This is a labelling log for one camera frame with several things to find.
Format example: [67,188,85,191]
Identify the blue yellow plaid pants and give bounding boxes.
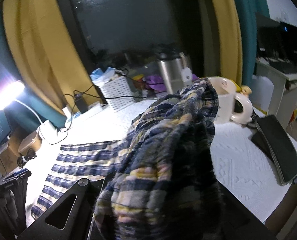
[31,79,222,239]

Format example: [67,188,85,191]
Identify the purple cloth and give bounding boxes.
[144,74,199,92]

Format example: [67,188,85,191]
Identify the white perforated basket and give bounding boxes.
[93,75,135,112]

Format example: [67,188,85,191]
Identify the stainless steel thermos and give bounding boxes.
[156,51,193,94]

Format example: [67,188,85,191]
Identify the blue tissue pack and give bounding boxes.
[90,67,115,81]

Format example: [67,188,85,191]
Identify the black power adapter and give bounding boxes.
[74,94,88,114]

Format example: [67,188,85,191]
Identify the white power strip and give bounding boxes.
[62,102,107,128]

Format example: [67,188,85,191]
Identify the cream ceramic mug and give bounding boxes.
[208,76,253,125]

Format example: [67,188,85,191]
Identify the white desk lamp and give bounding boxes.
[0,80,65,133]

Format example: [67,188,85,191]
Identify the white textured bed cover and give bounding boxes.
[24,100,289,225]

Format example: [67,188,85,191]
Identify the tan lidded plastic container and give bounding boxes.
[18,131,42,155]

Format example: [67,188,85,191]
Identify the black smartphone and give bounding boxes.
[251,115,297,185]

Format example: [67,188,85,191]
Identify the yellow curtain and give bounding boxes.
[3,0,242,112]

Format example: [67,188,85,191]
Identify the white side desk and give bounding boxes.
[256,60,297,128]

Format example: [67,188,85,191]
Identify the black computer monitor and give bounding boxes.
[256,13,297,66]

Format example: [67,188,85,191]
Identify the cardboard box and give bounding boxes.
[0,127,27,176]

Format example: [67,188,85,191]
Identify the teal curtain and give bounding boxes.
[0,0,269,116]

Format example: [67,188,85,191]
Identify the black lamp power cable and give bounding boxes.
[35,83,149,145]

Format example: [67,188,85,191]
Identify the bundled black cable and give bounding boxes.
[16,149,38,168]

